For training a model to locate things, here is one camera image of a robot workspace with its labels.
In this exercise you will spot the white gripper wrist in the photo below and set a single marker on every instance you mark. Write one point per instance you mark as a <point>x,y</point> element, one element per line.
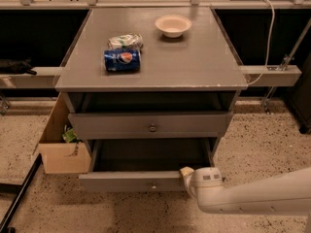
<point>191,183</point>

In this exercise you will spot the grey drawer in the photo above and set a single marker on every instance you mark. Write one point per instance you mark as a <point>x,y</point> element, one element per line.
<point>145,165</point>
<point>149,125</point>

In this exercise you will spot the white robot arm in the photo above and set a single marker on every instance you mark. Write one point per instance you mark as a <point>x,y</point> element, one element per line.
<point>284,195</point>

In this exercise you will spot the grey top drawer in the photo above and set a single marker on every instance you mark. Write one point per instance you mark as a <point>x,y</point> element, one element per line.
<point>149,125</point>

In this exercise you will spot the grey drawer cabinet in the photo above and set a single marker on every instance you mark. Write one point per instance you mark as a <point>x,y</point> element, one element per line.
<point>142,127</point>

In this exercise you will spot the green packet in box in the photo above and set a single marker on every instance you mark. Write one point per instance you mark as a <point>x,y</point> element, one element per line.
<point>70,136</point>

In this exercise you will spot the brown cardboard box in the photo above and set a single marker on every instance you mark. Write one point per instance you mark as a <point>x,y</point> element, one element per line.
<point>58,156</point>

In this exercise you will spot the blue pepsi can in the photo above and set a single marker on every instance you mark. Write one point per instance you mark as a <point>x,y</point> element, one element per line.
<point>122,60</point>

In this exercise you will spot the crushed green white can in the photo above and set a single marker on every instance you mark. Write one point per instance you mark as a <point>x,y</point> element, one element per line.
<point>127,41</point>

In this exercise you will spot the white paper bowl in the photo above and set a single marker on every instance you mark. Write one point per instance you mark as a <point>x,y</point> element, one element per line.
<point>173,26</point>

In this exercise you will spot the black metal floor bar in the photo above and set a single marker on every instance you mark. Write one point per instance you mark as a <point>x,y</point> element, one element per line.
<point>18,190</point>

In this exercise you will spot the black object on rail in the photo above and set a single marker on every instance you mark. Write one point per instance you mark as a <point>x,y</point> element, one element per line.
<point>10,66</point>

